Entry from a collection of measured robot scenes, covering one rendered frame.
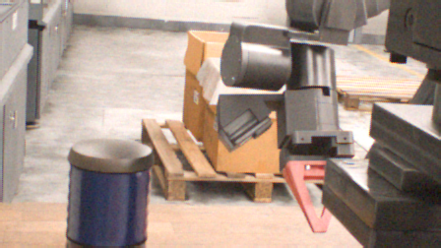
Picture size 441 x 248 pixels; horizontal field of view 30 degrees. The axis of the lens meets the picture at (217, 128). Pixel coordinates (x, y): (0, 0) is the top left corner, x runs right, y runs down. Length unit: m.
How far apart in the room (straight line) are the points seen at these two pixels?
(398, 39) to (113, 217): 0.28
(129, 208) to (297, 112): 0.53
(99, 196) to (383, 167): 0.27
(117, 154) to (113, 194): 0.02
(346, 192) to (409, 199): 0.05
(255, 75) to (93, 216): 0.53
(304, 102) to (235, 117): 0.08
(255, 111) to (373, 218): 0.38
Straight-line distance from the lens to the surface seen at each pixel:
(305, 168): 0.88
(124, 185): 0.36
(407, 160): 0.57
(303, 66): 0.91
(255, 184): 4.21
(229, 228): 1.16
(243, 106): 0.89
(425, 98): 1.02
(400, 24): 0.58
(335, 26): 0.89
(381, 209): 0.53
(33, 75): 5.26
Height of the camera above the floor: 1.29
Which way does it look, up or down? 13 degrees down
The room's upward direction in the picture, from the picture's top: 5 degrees clockwise
